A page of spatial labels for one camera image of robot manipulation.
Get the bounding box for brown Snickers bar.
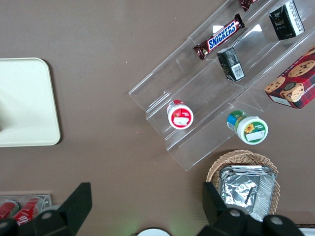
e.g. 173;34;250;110
193;13;246;61
240;0;259;12

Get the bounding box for clear acrylic tiered stand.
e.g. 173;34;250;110
128;0;315;172

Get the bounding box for clear acrylic bottle rack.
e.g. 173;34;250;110
0;193;52;221

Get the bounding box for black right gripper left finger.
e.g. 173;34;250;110
18;182;93;236

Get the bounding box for beige plastic tray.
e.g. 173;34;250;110
0;58;62;148

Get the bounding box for light tan wicker basket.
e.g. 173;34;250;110
206;149;281;216

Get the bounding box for small black carton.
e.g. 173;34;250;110
216;46;246;82
268;0;305;41

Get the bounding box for red tartan cookie box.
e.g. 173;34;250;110
264;46;315;110

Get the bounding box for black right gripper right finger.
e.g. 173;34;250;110
199;182;265;236

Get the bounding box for stacked aluminium foil containers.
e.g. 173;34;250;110
220;165;276;222

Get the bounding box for green lid cup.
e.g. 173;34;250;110
226;110;269;145

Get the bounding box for white rectangular snack bin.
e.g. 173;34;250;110
298;223;315;236

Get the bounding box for red lid cup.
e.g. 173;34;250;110
166;99;194;130

